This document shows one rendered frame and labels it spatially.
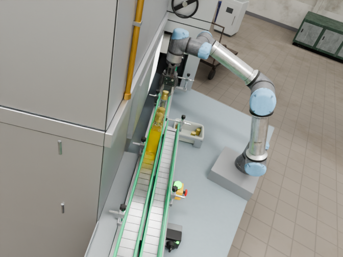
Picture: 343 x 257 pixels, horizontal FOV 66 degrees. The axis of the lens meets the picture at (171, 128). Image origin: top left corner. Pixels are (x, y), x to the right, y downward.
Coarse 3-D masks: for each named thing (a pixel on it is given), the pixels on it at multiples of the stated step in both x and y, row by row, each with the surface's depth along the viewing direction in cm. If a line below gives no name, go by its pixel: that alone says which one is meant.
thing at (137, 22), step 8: (136, 8) 80; (136, 16) 81; (136, 24) 82; (136, 32) 84; (136, 40) 86; (136, 48) 88; (128, 72) 93; (128, 80) 95; (128, 88) 97; (128, 96) 98
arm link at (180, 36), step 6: (174, 30) 120; (180, 30) 120; (186, 30) 122; (174, 36) 120; (180, 36) 119; (186, 36) 120; (174, 42) 121; (180, 42) 120; (186, 42) 120; (174, 48) 123; (180, 48) 122; (174, 54) 124; (180, 54) 125
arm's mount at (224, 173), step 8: (224, 152) 177; (232, 152) 179; (216, 160) 170; (224, 160) 171; (232, 160) 173; (216, 168) 164; (224, 168) 166; (232, 168) 167; (208, 176) 166; (216, 176) 163; (224, 176) 160; (232, 176) 162; (240, 176) 164; (248, 176) 165; (256, 176) 167; (224, 184) 162; (232, 184) 159; (240, 184) 159; (248, 184) 160; (256, 184) 162; (232, 192) 162; (240, 192) 159; (248, 192) 157; (248, 200) 159
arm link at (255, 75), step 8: (208, 32) 133; (208, 40) 128; (216, 48) 130; (224, 48) 131; (216, 56) 132; (224, 56) 131; (232, 56) 132; (224, 64) 134; (232, 64) 132; (240, 64) 132; (240, 72) 133; (248, 72) 133; (256, 72) 133; (248, 80) 134; (256, 80) 132; (264, 80) 130
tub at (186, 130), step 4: (184, 120) 196; (184, 124) 197; (192, 124) 196; (196, 124) 196; (200, 124) 196; (184, 128) 199; (188, 128) 198; (192, 128) 198; (196, 128) 198; (200, 128) 197; (180, 132) 195; (184, 132) 196; (188, 132) 197; (200, 132) 196; (188, 136) 183; (192, 136) 183; (196, 136) 196; (200, 136) 192
